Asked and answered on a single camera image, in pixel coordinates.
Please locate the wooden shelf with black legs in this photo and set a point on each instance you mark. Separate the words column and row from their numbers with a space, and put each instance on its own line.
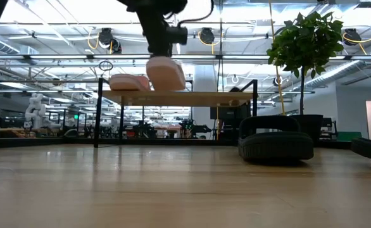
column 179, row 98

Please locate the green box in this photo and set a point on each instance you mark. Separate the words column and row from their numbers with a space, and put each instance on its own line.
column 348, row 136

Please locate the pink slide sandal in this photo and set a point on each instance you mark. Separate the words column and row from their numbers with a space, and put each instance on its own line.
column 125, row 83
column 165, row 74

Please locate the green leafy plant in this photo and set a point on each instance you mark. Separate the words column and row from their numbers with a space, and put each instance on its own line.
column 305, row 41

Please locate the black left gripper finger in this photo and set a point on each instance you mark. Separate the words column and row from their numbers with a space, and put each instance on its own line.
column 160, row 52

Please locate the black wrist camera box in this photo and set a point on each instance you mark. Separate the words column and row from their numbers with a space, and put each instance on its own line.
column 177, row 35

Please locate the white robot figure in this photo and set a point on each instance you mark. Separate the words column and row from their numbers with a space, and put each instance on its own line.
column 36, row 109

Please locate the black slide sandal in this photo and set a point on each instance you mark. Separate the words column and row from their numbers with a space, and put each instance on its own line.
column 370, row 149
column 274, row 144

